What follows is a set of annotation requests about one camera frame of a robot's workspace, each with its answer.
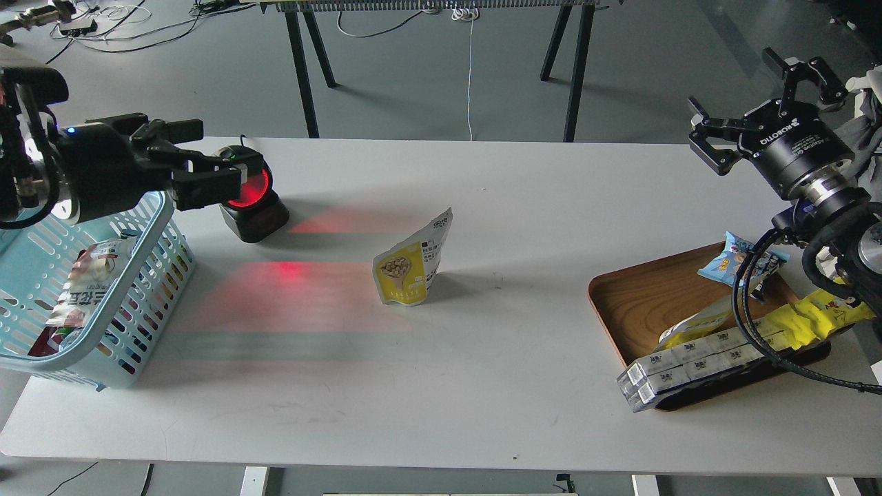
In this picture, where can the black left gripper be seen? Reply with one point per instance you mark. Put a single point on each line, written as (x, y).
(110, 164)

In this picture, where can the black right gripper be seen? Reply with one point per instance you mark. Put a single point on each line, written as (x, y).
(799, 151)

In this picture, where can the yellow nut snack pouch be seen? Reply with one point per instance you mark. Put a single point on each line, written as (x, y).
(404, 274)

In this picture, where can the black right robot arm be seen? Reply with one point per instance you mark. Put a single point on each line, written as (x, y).
(836, 238)

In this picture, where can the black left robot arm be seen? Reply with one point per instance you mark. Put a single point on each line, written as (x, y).
(32, 175)

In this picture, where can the red white snack bag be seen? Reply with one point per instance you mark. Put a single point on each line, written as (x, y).
(89, 280)

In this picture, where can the blue snack packet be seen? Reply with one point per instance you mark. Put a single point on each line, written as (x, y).
(723, 268)

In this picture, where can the light blue plastic basket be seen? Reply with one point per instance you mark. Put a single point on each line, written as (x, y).
(116, 343)

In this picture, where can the yellow white snack pouch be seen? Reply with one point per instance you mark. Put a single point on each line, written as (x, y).
(699, 325)

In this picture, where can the yellow cartoon snack bag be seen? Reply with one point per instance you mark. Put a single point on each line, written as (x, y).
(815, 318)

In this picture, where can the black barcode scanner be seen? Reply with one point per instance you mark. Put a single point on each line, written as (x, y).
(258, 212)

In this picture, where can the black power adapter on floor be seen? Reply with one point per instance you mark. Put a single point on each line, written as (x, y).
(78, 27)

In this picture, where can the black metal background table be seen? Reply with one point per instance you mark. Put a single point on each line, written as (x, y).
(412, 75)

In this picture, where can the brown wooden tray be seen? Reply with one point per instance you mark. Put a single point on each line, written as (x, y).
(636, 304)

